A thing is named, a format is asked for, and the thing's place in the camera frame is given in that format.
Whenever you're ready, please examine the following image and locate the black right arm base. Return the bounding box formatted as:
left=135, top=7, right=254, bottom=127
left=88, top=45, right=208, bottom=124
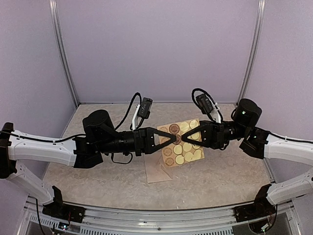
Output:
left=234, top=184, right=277, bottom=222

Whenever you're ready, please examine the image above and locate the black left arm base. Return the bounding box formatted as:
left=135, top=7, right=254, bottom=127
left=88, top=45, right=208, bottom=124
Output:
left=43, top=186, right=86, bottom=223

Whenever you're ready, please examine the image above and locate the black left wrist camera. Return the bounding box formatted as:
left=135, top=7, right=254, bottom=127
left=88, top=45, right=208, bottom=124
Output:
left=137, top=97, right=153, bottom=119

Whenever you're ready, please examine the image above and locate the brown round sticker sheet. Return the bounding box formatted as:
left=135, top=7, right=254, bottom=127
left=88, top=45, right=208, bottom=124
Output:
left=157, top=119, right=204, bottom=167

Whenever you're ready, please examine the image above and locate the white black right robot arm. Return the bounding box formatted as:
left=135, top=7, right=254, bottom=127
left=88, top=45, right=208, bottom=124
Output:
left=181, top=98, right=313, bottom=205

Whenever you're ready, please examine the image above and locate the black left camera cable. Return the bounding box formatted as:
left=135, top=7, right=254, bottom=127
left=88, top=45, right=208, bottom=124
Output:
left=114, top=92, right=144, bottom=130

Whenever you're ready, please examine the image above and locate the aluminium frame post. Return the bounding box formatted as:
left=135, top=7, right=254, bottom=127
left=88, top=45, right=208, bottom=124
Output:
left=237, top=0, right=266, bottom=104
left=48, top=0, right=80, bottom=108

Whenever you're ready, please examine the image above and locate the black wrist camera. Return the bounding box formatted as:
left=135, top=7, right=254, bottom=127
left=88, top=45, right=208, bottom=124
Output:
left=196, top=94, right=213, bottom=115
left=137, top=97, right=153, bottom=119

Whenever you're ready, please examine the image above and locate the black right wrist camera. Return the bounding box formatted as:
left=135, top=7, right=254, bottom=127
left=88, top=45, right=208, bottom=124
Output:
left=196, top=94, right=213, bottom=115

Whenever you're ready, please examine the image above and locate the aluminium frame post left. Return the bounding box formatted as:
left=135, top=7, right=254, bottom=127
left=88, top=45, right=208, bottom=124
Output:
left=48, top=0, right=80, bottom=108

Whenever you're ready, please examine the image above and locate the aluminium front rail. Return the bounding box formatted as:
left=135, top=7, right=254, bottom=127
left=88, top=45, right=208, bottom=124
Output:
left=14, top=196, right=302, bottom=235

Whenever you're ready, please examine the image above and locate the pink envelope with flap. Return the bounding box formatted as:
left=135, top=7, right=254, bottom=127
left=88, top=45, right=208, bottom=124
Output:
left=144, top=153, right=173, bottom=184

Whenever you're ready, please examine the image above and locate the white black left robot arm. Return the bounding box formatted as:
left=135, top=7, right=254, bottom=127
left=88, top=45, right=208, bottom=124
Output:
left=0, top=110, right=177, bottom=208

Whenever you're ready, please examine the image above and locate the aluminium frame post right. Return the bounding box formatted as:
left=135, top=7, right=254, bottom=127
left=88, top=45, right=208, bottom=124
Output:
left=237, top=0, right=266, bottom=104

